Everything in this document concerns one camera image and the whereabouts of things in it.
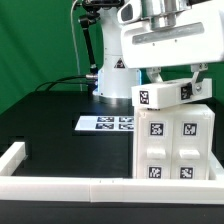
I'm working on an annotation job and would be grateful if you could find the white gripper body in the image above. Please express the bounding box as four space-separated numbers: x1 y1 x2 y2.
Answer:
117 0 224 68

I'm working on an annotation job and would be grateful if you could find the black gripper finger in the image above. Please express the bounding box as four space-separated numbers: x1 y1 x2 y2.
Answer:
146 67 163 83
191 63 208 94

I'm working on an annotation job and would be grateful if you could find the small white tagged box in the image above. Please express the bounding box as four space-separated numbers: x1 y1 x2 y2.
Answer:
132 78 212 109

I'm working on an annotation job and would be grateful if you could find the white cabinet door panel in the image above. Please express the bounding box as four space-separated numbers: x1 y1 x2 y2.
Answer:
136 117 173 179
171 115 214 180

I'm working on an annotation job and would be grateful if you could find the white cabinet body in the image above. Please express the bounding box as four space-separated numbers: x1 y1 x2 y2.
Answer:
132 104 215 179

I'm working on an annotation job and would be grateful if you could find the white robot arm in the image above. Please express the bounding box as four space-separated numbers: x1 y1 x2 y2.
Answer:
94 0 224 104

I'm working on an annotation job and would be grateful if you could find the white fiducial marker sheet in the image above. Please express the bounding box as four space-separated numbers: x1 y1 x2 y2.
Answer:
75 116 134 132

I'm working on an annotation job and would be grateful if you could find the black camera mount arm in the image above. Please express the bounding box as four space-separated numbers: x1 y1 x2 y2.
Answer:
79 0 124 74

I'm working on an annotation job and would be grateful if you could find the black cable bundle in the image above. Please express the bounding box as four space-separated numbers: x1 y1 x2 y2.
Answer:
35 75 98 92

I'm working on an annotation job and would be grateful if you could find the white U-shaped fence frame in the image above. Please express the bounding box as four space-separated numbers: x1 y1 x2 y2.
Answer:
0 142 224 205

